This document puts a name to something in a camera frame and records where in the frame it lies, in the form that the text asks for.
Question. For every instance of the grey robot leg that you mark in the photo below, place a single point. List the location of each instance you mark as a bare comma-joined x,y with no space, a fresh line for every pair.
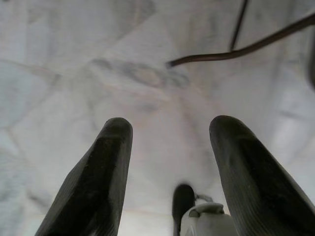
209,222

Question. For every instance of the thin brown metal chair rod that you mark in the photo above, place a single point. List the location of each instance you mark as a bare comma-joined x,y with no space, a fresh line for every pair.
240,22

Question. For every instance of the curved brown metal chair leg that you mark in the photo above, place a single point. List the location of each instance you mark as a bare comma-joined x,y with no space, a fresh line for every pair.
221,55

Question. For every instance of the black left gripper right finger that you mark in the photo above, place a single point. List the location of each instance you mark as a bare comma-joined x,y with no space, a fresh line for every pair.
256,177

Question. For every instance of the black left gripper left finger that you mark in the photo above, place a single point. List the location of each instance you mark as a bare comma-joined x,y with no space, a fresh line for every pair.
98,177

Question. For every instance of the black robot foot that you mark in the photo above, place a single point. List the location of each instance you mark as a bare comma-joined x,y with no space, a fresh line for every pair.
182,201

